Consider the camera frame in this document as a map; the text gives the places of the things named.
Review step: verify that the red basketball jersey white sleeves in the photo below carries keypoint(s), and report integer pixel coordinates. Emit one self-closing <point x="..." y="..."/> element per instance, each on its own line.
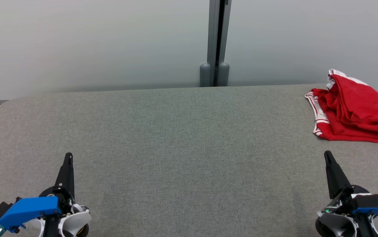
<point x="318" y="113"/>

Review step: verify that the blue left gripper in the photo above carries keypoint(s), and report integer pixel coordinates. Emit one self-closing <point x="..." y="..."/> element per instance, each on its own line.
<point x="27" y="209"/>

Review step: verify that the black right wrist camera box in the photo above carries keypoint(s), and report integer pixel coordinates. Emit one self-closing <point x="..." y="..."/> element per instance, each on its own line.
<point x="376" y="199"/>

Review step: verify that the grey cylindrical post foot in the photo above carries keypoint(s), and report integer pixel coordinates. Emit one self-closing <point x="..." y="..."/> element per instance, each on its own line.
<point x="205" y="75"/>
<point x="223" y="74"/>

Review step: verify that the grey metal partition post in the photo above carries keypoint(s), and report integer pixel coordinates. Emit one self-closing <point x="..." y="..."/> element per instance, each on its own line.
<point x="218" y="33"/>

